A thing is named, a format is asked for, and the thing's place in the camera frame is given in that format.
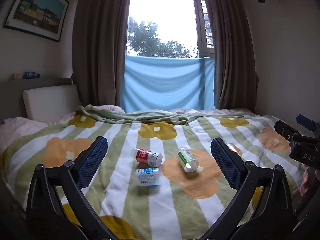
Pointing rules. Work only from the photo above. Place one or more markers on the orange label cup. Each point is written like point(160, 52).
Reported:
point(236, 150)

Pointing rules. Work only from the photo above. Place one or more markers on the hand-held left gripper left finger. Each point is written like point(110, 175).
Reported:
point(93, 158)

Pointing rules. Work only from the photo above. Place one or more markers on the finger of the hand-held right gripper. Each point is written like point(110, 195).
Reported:
point(285, 129)
point(305, 122)

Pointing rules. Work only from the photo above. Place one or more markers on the blue plastic bottle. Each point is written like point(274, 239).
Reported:
point(31, 75)

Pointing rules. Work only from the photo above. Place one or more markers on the white headboard cushion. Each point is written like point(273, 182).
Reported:
point(50, 101)

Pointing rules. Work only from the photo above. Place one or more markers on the brown curtain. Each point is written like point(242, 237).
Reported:
point(100, 45)
point(230, 47)

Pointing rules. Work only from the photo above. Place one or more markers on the green label clear cup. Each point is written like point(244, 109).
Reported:
point(187, 158)

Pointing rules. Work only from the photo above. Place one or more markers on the grey headboard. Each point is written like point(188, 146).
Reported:
point(15, 85)

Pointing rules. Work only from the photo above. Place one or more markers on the window frame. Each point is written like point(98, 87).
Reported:
point(203, 17)

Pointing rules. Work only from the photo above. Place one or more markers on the red label plastic cup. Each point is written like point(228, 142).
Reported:
point(145, 156)

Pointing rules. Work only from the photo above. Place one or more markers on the small orange toy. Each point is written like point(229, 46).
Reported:
point(15, 76)

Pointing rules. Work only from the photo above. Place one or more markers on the framed building picture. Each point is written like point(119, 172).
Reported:
point(37, 10)

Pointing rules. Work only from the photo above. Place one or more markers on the light blue cloth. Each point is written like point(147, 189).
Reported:
point(167, 85)

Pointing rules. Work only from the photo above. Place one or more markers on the blue label white cup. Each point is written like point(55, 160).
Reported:
point(148, 177)

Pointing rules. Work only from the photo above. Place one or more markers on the flower print striped blanket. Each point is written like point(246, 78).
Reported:
point(155, 205)

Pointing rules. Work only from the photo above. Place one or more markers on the person's right hand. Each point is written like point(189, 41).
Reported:
point(305, 183)

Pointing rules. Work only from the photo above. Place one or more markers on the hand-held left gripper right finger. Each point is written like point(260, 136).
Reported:
point(225, 160)

